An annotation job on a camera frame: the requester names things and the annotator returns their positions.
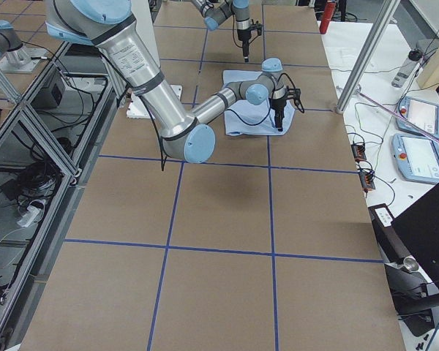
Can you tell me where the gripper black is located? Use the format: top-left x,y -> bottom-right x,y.
236,29 -> 251,62
270,98 -> 287,131

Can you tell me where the light blue t-shirt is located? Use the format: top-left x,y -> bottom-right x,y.
222,69 -> 297,137

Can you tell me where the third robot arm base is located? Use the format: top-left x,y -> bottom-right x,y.
0,20 -> 47,74

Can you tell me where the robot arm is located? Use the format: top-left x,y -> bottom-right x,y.
45,1 -> 289,163
190,0 -> 253,62

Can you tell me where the red cylinder tube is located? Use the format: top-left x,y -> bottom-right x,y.
319,0 -> 337,34

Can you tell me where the orange connector board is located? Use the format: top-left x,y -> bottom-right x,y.
350,142 -> 375,194

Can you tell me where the teach pendant near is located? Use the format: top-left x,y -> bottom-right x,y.
391,133 -> 439,184

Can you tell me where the teach pendant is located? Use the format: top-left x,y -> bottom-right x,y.
398,97 -> 439,138
391,133 -> 439,184

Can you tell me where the teach pendant far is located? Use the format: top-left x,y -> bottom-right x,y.
398,97 -> 439,138

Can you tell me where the reacher grabber stick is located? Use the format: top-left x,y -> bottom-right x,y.
354,86 -> 439,145

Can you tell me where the black monitor on stand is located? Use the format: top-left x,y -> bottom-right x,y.
369,183 -> 439,336

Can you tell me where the black power box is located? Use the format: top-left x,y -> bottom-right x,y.
31,72 -> 65,109

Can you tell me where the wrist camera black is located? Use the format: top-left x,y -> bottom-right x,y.
249,20 -> 263,37
287,88 -> 301,106

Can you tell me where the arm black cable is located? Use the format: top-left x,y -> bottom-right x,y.
146,72 -> 306,173

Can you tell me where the aluminium frame post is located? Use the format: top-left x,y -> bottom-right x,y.
336,0 -> 400,114

